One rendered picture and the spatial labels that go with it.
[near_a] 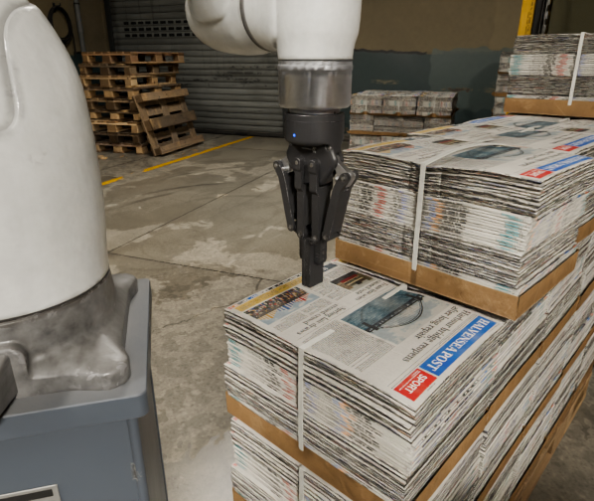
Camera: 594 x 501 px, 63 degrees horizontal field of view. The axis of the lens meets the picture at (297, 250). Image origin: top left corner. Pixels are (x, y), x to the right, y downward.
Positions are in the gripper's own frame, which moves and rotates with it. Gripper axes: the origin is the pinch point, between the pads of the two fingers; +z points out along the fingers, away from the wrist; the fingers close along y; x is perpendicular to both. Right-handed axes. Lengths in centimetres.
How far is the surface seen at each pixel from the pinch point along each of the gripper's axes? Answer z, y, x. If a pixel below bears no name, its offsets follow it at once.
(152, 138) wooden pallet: 73, 543, -306
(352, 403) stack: 18.0, -9.3, 2.2
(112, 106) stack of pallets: 35, 596, -285
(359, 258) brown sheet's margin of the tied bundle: 10.8, 10.6, -26.6
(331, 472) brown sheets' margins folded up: 32.8, -6.1, 2.2
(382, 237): 4.8, 5.1, -26.1
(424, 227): 1.0, -3.0, -26.4
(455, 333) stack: 13.2, -14.8, -16.8
